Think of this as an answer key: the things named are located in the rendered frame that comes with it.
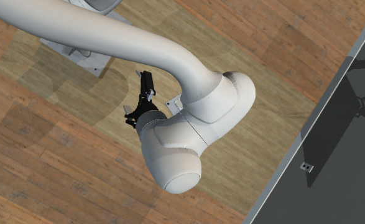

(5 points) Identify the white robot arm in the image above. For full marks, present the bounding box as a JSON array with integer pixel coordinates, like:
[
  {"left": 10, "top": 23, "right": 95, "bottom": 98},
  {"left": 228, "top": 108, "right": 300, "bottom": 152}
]
[{"left": 0, "top": 0, "right": 256, "bottom": 194}]

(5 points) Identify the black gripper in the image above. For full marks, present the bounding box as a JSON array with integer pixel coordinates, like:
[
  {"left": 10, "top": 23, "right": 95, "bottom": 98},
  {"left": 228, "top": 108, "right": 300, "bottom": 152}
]
[{"left": 123, "top": 70, "right": 158, "bottom": 129}]

